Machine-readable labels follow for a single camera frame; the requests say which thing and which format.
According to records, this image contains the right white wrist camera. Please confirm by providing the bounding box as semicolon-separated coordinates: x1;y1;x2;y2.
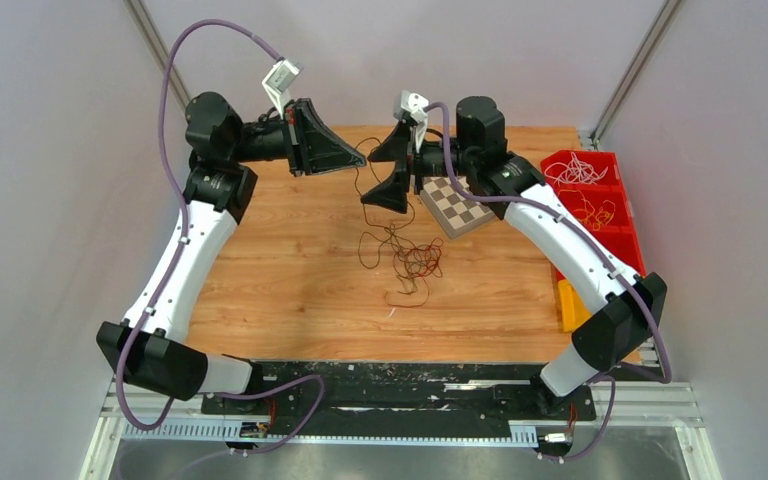
393;90;430;153

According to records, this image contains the red bin near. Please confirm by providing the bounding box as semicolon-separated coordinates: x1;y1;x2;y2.
591;226;647;276

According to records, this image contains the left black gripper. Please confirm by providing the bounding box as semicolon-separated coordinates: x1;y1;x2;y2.
229;99;365;178

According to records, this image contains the white cable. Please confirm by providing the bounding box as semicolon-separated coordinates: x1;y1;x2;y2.
559;150;611;185
554;158;601;190

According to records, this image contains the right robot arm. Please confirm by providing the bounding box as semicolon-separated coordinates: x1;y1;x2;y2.
361;91;667;418

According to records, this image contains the yellow cable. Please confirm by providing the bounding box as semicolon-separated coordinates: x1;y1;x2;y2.
559;187;617;232

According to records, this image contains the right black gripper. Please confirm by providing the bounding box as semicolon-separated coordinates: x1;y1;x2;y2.
361;121;476;213

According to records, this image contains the red bin middle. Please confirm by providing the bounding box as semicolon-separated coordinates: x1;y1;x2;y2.
555;185;632;231

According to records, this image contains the red bin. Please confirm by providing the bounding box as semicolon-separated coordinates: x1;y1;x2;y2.
591;226;647;276
539;150;623;191
555;185;632;231

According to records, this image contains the aluminium frame rail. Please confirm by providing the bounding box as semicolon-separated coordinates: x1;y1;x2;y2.
80;364;720;479

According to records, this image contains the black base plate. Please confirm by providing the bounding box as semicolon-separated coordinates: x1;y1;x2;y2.
194;361;597;441

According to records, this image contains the yellow bin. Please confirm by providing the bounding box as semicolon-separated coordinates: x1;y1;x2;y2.
557;279;592;333

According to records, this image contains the brown cable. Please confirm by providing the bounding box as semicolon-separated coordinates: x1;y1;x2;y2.
347;137;425;296

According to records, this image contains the checkered chessboard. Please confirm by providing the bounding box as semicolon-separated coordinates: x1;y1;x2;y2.
419;177;497;239

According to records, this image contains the red cable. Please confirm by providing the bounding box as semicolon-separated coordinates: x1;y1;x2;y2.
383;239;446;310

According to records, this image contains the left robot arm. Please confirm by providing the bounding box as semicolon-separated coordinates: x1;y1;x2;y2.
96;92;366;414

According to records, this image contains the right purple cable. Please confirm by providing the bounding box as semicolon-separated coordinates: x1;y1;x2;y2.
423;101;673;463

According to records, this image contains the red bin far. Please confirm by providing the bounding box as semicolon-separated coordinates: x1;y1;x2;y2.
539;150;623;191

